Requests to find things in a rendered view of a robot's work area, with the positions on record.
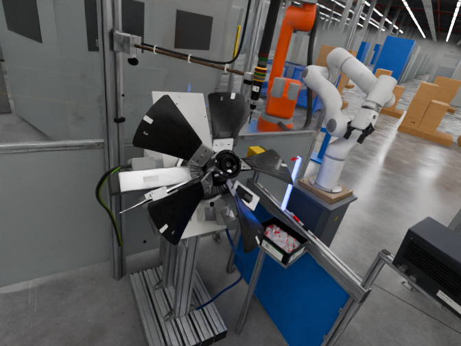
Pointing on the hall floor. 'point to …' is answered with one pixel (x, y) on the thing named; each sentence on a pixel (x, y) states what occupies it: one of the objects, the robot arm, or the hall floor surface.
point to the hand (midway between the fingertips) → (352, 139)
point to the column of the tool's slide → (112, 128)
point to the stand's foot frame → (197, 298)
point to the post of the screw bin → (250, 290)
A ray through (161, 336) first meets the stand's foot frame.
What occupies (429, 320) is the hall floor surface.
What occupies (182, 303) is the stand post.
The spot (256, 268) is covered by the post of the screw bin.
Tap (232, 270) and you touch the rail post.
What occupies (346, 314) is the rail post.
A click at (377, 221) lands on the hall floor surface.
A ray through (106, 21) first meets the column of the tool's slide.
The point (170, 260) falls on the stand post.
